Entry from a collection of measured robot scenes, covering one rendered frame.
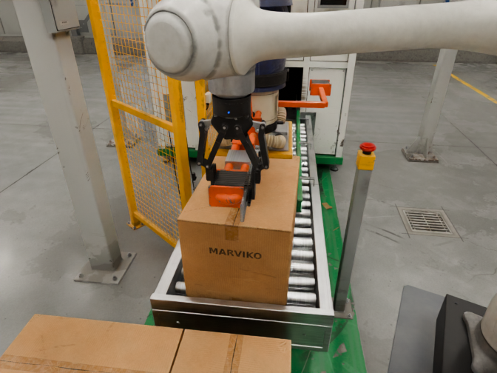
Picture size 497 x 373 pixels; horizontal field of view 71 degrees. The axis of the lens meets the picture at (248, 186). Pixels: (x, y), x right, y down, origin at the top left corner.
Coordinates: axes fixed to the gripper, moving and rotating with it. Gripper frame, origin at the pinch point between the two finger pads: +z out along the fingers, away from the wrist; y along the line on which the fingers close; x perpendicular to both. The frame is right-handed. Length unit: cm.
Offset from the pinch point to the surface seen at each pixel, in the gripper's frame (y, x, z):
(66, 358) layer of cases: 59, 0, 73
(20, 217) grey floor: 202, -146, 128
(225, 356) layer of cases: 6, -8, 73
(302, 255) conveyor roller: -22, -64, 73
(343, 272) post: -46, -80, 97
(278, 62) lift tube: -7, -53, -16
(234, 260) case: 5, -29, 48
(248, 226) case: -0.1, -28.6, 32.4
